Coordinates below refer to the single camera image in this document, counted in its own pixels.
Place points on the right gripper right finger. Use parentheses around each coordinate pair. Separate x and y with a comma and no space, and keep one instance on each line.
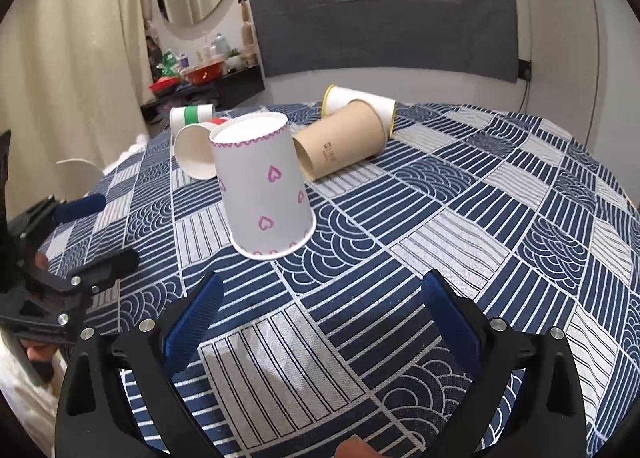
(547,418)

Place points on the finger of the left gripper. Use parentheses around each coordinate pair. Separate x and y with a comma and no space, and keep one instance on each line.
(68,211)
(104,271)

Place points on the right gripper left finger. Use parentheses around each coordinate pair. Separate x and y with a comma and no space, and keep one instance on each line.
(94,417)

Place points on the white cup pink hearts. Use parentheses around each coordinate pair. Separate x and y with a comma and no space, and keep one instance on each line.
(262,187)

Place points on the white cup red band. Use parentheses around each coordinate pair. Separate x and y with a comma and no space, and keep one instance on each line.
(193,150)

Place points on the white cup green band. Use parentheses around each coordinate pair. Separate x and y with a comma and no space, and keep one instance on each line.
(182,116)

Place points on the brown kraft paper cup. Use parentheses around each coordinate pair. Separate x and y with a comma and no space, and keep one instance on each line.
(336,142)

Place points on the white cup yellow rim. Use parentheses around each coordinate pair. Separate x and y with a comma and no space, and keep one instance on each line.
(335,98)

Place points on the left hand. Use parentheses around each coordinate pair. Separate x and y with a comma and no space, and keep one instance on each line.
(39,351)

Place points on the right hand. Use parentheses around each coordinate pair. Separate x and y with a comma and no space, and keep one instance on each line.
(355,447)

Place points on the white chair back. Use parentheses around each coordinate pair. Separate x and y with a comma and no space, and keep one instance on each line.
(78,176)

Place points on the white fleece sleeve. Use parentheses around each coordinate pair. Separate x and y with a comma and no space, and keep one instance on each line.
(32,391)

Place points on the white fluffy blanket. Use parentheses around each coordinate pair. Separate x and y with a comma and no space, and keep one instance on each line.
(139,147)

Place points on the red tray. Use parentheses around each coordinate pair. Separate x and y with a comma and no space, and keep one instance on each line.
(164,84)

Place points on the beige curtain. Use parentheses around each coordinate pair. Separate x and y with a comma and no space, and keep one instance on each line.
(74,74)

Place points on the red colander bowl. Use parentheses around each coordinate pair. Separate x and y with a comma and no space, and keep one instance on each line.
(205,73)

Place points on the blue white patterned tablecloth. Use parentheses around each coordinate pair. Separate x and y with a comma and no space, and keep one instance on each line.
(333,340)

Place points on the dark grey fabric panel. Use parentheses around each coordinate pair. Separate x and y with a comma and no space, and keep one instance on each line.
(478,37)

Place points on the white refrigerator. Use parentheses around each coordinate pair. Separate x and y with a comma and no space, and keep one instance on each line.
(585,60)

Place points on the black wall shelf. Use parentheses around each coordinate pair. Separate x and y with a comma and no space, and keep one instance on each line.
(225,92)

